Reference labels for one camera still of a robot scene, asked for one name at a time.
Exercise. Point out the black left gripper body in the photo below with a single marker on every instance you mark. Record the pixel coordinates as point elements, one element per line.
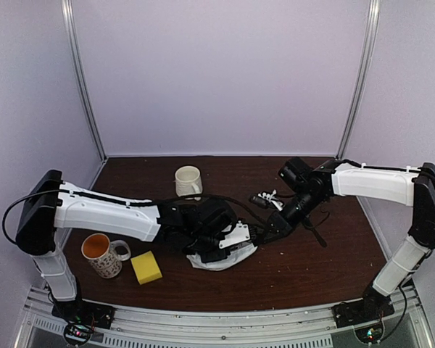
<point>201,243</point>

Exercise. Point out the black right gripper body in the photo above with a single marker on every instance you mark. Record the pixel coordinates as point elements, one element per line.
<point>288,223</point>

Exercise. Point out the black handled comb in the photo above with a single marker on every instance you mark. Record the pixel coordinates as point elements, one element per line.
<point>312,227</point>

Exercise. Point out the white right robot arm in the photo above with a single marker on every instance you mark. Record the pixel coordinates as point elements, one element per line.
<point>409,186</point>

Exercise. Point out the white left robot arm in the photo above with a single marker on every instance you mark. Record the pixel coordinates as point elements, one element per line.
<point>55,203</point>

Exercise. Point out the cream ceramic mug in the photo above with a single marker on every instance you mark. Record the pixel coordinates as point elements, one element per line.
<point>188,181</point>

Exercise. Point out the yellow sponge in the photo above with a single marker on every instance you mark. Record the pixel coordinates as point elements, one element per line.
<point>146,268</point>

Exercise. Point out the patterned mug orange inside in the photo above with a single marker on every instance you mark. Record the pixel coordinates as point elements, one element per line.
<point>106,257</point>

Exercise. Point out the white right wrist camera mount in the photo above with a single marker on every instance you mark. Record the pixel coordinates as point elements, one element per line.
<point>267,200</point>

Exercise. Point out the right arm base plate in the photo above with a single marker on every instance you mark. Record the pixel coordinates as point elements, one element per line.
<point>361,311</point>

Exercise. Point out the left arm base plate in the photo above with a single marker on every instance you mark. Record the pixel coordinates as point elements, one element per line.
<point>85,313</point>

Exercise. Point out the aluminium front rail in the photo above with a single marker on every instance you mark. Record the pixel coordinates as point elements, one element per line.
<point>313,326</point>

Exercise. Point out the right aluminium corner post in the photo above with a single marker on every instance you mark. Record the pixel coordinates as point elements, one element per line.
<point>369,41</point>

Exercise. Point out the aluminium corner post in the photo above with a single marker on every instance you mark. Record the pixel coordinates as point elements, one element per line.
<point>70,27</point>
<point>369,41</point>

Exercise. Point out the left aluminium corner post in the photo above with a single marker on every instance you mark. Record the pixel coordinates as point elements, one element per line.
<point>70,27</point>

